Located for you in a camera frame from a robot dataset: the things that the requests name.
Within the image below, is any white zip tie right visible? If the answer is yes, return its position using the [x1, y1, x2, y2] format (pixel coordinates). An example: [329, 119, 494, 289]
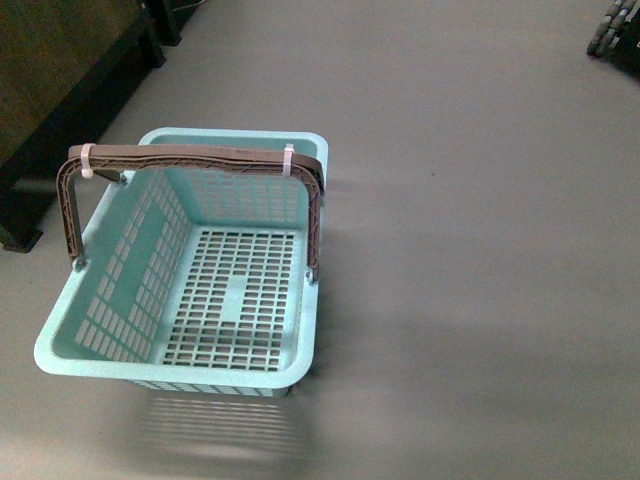
[282, 143, 295, 177]

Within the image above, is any white zip tie left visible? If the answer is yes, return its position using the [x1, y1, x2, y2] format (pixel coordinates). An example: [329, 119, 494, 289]
[80, 143, 95, 179]

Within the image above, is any light blue plastic basket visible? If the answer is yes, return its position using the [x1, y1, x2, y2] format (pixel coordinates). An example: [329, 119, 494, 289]
[34, 128, 328, 397]

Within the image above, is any white zip tie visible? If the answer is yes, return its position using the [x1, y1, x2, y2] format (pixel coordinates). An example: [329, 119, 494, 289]
[282, 143, 295, 177]
[80, 143, 95, 179]

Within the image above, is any brown basket handle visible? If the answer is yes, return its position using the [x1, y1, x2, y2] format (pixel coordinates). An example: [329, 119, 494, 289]
[56, 144, 325, 283]

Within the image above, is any dark wooden display stand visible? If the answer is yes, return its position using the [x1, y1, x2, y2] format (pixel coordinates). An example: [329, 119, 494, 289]
[1, 1, 200, 253]

